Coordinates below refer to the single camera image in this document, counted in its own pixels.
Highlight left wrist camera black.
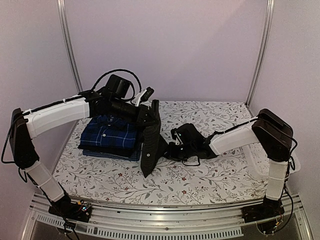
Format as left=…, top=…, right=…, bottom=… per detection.
left=103, top=74, right=155, bottom=106

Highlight blue plaid shirt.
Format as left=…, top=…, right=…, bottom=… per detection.
left=80, top=115, right=138, bottom=149

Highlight white plastic laundry basket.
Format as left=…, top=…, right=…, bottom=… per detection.
left=243, top=143, right=301, bottom=176

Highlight dark blue checked shirt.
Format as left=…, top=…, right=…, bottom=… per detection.
left=82, top=144, right=142, bottom=162

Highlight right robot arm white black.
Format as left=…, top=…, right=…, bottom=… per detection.
left=163, top=108, right=298, bottom=218

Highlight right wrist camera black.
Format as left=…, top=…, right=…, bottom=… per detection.
left=170, top=123, right=203, bottom=145

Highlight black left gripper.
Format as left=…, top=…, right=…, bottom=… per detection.
left=109, top=97, right=159, bottom=126

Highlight right aluminium frame post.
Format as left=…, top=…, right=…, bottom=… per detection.
left=245, top=0, right=275, bottom=108

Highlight floral white tablecloth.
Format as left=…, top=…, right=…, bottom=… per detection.
left=53, top=101, right=269, bottom=206

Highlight aluminium front rail frame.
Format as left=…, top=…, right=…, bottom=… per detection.
left=21, top=193, right=315, bottom=240

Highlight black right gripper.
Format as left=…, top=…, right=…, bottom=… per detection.
left=161, top=141, right=196, bottom=162

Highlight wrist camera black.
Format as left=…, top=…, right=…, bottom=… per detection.
left=170, top=123, right=203, bottom=145
left=103, top=74, right=155, bottom=106

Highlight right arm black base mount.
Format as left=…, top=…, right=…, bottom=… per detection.
left=241, top=197, right=285, bottom=235

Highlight left aluminium frame post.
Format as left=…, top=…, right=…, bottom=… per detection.
left=56, top=0, right=83, bottom=92

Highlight black pinstriped long sleeve shirt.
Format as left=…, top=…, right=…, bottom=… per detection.
left=140, top=99, right=168, bottom=178

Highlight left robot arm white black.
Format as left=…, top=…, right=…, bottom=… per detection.
left=5, top=90, right=159, bottom=217

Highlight aluminium frame post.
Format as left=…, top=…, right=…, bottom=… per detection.
left=245, top=0, right=275, bottom=108
left=56, top=0, right=83, bottom=92

